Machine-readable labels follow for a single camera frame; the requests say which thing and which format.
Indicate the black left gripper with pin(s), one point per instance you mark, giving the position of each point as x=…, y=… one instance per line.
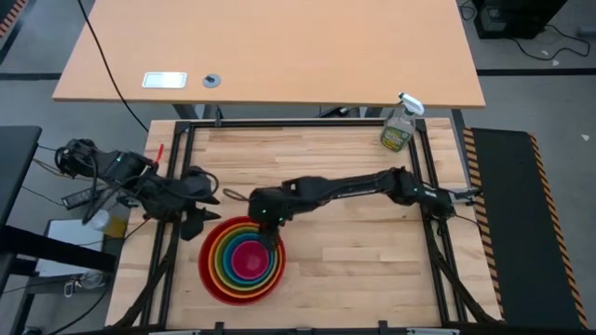
x=192, y=221

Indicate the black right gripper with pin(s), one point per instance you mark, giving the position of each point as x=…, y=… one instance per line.
x=272, y=205

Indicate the pink plastic bowl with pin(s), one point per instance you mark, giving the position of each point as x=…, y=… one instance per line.
x=250, y=263

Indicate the blue plastic bowl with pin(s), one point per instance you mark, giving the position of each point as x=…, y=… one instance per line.
x=227, y=263

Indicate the green plastic bowl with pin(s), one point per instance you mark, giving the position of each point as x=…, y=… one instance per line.
x=220, y=264

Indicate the yellow plastic bowl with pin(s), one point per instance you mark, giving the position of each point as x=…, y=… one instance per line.
x=215, y=265

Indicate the orange plastic bowl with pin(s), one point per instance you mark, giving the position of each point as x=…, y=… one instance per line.
x=210, y=267

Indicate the nested rainbow bowls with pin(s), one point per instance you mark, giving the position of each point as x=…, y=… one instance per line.
x=203, y=267

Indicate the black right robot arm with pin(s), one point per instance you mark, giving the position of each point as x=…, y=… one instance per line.
x=363, y=186

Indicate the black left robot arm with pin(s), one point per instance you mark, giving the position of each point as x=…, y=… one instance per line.
x=125, y=172

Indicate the grey round desk grommet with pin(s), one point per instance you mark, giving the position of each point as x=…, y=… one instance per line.
x=212, y=80

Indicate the black power adapter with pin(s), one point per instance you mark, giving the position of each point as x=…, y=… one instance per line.
x=78, y=197

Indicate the white rectangular desk plate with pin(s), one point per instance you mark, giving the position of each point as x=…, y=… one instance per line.
x=164, y=80

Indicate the white board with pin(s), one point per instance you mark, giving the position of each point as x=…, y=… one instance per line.
x=65, y=246

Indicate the Simple Green spray bottle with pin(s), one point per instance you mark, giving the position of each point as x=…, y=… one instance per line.
x=396, y=132

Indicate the light wooden desk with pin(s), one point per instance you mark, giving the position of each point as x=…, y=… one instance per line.
x=279, y=46

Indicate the black hazard-striped floor mat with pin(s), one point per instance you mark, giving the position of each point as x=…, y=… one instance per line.
x=521, y=223

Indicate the black equipment box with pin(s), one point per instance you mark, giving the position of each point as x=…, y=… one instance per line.
x=517, y=16

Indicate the black aluminium table frame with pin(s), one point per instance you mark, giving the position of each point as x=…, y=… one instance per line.
x=184, y=149

